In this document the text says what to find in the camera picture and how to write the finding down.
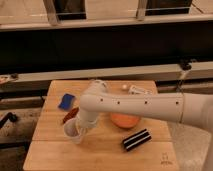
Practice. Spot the black clamp handle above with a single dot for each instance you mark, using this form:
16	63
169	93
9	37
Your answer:
8	117

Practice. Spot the white ceramic cup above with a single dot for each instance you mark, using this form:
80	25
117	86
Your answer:
73	131

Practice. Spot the blue sponge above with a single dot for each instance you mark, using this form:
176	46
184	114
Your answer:
67	102

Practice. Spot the black table clamp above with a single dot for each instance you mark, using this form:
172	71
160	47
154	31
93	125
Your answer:
186	66

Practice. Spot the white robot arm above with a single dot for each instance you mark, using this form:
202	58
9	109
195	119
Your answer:
185	108

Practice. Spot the orange ceramic bowl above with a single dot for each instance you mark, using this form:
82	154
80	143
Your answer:
124	121

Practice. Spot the black white striped block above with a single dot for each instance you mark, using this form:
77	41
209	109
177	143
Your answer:
136	139

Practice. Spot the white bottle lying down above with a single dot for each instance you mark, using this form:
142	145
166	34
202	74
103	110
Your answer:
138	90

